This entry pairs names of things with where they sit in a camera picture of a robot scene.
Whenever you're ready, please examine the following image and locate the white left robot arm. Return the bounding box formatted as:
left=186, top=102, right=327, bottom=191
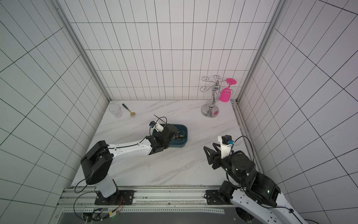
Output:
left=80, top=124, right=178, bottom=199

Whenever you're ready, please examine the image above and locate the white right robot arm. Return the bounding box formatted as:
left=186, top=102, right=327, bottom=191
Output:
left=203, top=143, right=306, bottom=224

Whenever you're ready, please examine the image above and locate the teal storage box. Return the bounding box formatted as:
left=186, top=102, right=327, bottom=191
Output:
left=150, top=122, right=188, bottom=148

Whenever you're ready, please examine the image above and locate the chrome glass holder stand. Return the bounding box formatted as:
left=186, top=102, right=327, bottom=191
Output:
left=200, top=75, right=226, bottom=119

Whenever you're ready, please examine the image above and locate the clear drinking glass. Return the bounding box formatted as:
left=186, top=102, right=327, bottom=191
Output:
left=109, top=104, right=123, bottom=118

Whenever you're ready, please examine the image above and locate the pink wine glass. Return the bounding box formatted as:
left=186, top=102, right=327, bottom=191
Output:
left=219, top=78, right=237, bottom=103

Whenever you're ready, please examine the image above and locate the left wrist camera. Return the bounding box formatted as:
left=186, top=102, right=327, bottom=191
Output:
left=149, top=121, right=164, bottom=132

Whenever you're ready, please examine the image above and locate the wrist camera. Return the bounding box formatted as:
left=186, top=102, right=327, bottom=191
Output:
left=149, top=121, right=164, bottom=132
left=218, top=135, right=234, bottom=159

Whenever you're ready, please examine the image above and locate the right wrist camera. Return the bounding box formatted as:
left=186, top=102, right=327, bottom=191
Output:
left=218, top=135, right=234, bottom=159

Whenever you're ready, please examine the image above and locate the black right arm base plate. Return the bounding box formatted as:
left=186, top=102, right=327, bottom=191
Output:
left=204, top=190, right=230, bottom=205

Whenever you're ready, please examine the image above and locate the gold spoon green handle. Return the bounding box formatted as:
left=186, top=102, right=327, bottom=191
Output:
left=122, top=104, right=136, bottom=116

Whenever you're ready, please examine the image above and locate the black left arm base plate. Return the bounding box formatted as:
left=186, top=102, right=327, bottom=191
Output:
left=95, top=190, right=135, bottom=205

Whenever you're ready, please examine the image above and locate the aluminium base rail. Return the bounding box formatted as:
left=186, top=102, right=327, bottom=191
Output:
left=57, top=187, right=233, bottom=217

